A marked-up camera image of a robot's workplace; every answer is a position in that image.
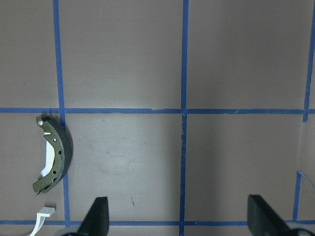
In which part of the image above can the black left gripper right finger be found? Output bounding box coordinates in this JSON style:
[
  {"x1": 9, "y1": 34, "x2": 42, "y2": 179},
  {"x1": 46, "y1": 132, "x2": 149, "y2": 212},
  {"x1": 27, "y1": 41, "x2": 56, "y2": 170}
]
[{"x1": 247, "y1": 195, "x2": 290, "y2": 236}]

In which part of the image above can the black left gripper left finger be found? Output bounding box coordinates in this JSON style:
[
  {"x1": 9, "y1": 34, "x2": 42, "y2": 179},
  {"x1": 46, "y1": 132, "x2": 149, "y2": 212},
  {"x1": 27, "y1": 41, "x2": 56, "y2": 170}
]
[{"x1": 76, "y1": 197, "x2": 109, "y2": 236}]

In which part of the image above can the white curved plastic part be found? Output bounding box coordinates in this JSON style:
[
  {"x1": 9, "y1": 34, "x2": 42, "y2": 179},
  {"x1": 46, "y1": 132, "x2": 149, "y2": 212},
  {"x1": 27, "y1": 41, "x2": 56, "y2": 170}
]
[{"x1": 29, "y1": 207, "x2": 56, "y2": 236}]

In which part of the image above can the olive green brake shoe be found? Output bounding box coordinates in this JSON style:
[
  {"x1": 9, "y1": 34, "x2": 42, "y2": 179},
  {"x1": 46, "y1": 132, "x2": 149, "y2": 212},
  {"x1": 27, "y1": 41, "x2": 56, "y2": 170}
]
[{"x1": 32, "y1": 116, "x2": 72, "y2": 195}]

